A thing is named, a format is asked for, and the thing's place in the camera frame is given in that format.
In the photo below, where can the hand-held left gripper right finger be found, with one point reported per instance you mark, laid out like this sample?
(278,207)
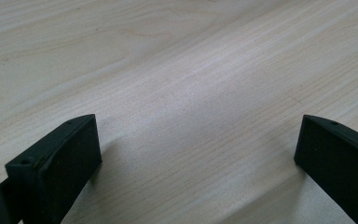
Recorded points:
(338,165)

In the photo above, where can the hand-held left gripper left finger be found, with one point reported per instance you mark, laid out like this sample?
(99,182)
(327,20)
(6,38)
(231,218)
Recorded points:
(56,174)

